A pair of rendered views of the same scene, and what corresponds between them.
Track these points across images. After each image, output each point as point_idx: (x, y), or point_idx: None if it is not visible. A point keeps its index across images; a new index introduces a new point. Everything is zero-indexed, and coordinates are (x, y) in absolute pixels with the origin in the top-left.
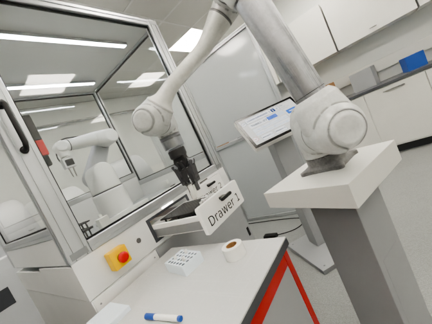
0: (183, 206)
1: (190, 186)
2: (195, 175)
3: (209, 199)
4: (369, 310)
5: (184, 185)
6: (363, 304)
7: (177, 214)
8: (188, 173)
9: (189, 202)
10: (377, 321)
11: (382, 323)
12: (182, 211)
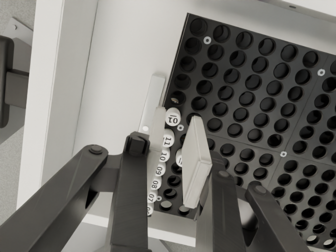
0: (330, 199)
1: (192, 167)
2: (63, 166)
3: (36, 12)
4: (26, 67)
5: (250, 186)
6: (26, 71)
7: (324, 79)
8: (131, 216)
9: (306, 231)
10: (28, 61)
11: (22, 58)
12: (295, 108)
